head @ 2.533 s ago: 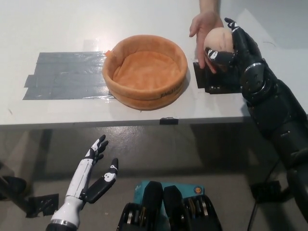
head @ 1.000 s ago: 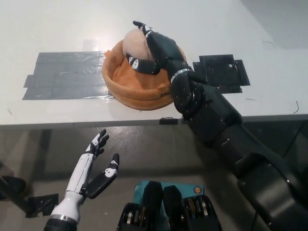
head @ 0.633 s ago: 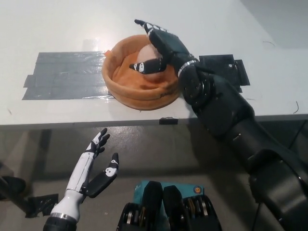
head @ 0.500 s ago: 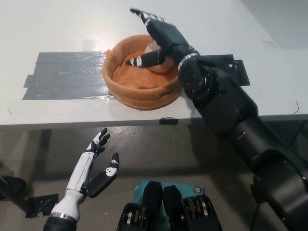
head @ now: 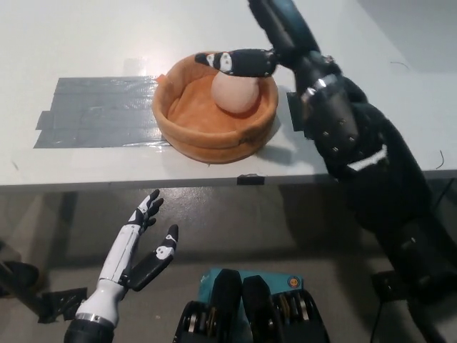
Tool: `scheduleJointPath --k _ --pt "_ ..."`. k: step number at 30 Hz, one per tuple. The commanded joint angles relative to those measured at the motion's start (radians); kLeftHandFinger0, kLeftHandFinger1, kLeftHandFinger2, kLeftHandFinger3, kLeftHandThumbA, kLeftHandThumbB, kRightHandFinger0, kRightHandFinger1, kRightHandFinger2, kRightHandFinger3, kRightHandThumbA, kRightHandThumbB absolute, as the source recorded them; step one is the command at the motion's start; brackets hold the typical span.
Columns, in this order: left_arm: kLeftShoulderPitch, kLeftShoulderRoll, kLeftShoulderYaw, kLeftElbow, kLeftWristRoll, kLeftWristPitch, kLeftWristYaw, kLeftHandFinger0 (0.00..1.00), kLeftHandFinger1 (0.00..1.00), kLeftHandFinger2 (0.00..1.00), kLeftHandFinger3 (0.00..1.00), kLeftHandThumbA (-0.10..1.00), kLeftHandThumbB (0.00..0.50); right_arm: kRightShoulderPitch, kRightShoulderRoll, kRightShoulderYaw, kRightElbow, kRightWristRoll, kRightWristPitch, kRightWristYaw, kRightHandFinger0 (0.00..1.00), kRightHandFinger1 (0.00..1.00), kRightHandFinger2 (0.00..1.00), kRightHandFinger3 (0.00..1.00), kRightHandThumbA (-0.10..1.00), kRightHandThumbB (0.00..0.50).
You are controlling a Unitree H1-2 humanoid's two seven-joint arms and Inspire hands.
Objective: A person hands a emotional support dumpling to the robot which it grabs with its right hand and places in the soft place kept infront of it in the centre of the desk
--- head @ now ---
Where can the dark metal table leg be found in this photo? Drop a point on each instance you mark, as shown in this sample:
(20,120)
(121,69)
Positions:
(59,236)

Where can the robot torso black and teal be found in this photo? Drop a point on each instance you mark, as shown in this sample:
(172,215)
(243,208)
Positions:
(250,314)

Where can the grey duct tape patch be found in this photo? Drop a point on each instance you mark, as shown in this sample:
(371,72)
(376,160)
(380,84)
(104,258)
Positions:
(103,114)

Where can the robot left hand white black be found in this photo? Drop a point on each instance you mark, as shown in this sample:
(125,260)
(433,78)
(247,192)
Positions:
(118,257)

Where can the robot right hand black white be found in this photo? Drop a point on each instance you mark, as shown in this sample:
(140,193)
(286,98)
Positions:
(285,32)

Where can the pink plush dumpling toy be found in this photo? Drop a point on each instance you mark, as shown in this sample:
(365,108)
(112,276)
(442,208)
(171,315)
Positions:
(233,94)

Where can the orange plush round basket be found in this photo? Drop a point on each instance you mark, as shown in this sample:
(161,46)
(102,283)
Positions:
(200,121)

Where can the black shoe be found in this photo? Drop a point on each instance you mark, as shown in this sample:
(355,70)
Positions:
(19,278)

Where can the small black tape strip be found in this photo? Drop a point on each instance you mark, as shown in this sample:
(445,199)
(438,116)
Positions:
(250,179)

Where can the black tape patch on table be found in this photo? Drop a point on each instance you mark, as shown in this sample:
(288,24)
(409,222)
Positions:
(295,110)

